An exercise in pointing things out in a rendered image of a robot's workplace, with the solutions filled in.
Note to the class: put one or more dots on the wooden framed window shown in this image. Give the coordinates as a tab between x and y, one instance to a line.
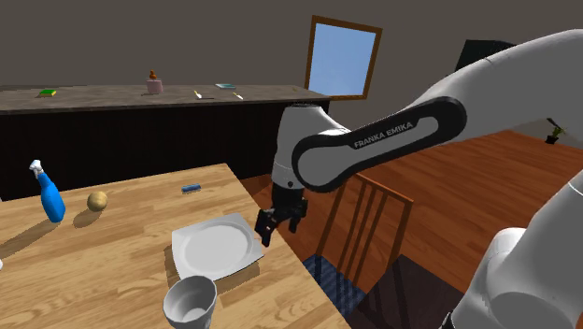
341	59

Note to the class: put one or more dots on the blue spray bottle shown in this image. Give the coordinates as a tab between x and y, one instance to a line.
51	203

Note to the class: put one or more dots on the white cup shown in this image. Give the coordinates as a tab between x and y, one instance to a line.
189	303

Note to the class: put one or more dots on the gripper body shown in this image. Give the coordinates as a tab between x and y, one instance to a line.
288	200

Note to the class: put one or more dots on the dark kitchen counter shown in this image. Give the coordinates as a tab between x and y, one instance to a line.
136	136

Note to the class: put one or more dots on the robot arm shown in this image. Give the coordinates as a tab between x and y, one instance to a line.
501	82

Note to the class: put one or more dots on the small potted plant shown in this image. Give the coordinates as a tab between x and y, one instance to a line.
554	133

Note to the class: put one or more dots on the tan potato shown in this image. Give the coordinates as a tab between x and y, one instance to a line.
97	201

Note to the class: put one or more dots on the wooden chair with blue seat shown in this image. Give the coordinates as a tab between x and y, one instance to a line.
364	214

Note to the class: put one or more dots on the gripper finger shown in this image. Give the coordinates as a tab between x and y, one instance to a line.
296	221
265	226

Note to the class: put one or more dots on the wooden table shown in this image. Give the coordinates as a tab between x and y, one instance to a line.
114	273

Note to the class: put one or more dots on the white square plate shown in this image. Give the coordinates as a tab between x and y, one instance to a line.
214	248

